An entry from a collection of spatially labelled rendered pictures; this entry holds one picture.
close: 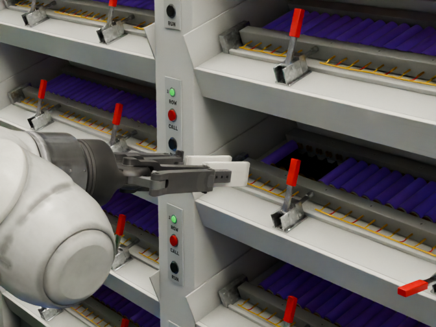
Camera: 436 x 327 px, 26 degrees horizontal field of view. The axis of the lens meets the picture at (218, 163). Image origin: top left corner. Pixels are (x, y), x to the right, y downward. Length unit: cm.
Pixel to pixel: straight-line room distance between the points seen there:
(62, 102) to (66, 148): 82
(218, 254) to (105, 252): 65
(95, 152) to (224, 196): 37
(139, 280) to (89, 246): 81
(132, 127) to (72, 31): 20
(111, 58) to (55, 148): 55
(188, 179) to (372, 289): 26
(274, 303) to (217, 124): 27
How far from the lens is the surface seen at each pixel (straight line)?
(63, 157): 99
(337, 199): 123
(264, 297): 140
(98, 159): 101
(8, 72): 196
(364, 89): 112
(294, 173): 122
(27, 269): 78
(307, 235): 121
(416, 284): 103
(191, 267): 141
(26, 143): 97
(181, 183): 105
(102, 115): 169
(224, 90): 128
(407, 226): 115
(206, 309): 144
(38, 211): 78
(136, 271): 160
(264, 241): 127
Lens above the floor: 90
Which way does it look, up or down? 16 degrees down
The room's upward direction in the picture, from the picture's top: straight up
